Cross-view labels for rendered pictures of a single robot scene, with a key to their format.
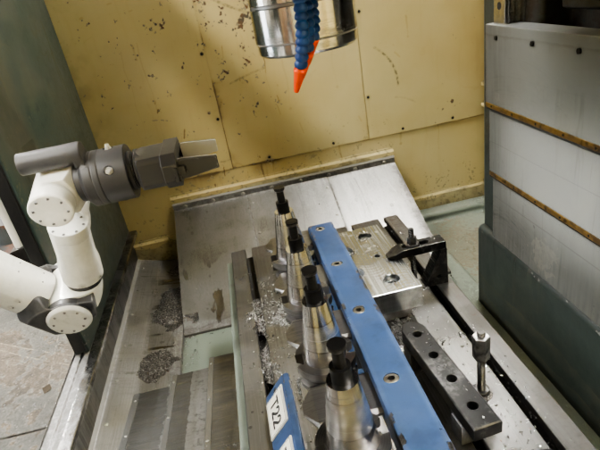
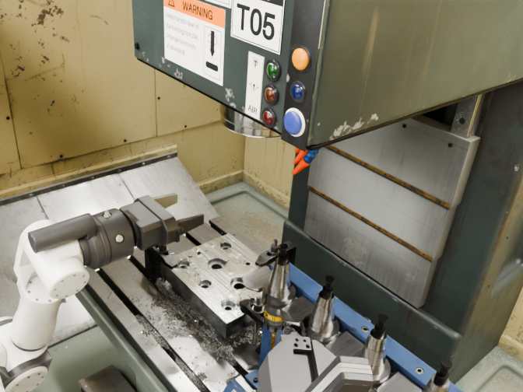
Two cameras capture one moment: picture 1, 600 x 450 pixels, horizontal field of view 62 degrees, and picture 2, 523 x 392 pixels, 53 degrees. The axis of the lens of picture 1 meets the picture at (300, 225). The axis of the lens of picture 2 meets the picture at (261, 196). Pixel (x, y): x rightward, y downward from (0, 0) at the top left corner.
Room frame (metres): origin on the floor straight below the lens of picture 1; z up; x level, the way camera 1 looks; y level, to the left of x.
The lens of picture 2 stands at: (0.06, 0.52, 1.87)
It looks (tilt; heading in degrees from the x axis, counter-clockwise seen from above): 31 degrees down; 322
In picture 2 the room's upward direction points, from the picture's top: 5 degrees clockwise
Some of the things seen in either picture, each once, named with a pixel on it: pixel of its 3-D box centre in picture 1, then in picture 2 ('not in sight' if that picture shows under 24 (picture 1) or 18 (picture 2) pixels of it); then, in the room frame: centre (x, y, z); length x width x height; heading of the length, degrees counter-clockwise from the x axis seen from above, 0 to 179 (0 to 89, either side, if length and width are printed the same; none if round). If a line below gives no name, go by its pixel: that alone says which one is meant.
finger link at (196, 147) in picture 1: (198, 147); (161, 201); (0.84, 0.15, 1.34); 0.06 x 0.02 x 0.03; 95
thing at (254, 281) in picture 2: (287, 243); (259, 280); (0.67, 0.02, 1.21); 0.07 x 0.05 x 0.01; 95
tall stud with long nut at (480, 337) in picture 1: (480, 362); not in sight; (0.60, -0.25, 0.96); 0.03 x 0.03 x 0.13
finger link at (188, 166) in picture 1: (198, 165); (190, 225); (0.74, 0.14, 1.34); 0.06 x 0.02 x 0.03; 95
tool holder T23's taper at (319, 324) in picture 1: (320, 327); (374, 349); (0.40, 0.00, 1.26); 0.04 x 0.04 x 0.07
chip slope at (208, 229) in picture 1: (305, 246); (121, 249); (1.49, 0.00, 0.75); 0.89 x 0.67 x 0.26; 95
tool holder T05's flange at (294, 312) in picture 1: (307, 303); (320, 329); (0.51, 0.01, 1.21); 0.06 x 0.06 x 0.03
